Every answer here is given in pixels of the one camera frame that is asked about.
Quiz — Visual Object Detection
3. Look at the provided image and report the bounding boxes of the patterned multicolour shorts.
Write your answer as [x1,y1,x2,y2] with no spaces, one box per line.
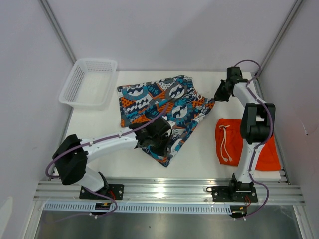
[117,75,215,167]

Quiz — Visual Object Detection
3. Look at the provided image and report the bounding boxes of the orange shorts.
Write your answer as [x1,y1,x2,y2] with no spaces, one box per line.
[215,118,281,172]

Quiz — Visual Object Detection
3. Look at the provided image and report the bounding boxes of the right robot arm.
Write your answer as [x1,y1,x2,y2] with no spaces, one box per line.
[214,66,276,201]

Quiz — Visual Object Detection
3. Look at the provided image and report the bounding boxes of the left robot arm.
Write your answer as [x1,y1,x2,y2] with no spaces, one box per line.
[52,117,173,199]

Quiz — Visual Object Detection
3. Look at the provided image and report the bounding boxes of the white plastic basket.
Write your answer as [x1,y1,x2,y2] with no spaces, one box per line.
[58,58,118,110]

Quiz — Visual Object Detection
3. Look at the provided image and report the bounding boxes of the aluminium mounting rail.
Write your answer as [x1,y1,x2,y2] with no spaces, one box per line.
[33,178,305,206]

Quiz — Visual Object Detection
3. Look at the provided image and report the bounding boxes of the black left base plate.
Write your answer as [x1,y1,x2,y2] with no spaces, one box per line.
[79,184,124,200]

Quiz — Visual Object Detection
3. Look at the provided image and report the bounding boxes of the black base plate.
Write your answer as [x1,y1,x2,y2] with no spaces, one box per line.
[79,184,124,200]
[206,186,258,203]

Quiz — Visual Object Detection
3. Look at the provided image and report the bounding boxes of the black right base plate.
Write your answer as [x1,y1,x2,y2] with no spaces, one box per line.
[206,186,258,203]

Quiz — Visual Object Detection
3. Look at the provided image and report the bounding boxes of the white slotted cable duct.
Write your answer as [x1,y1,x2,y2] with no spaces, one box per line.
[43,201,232,215]

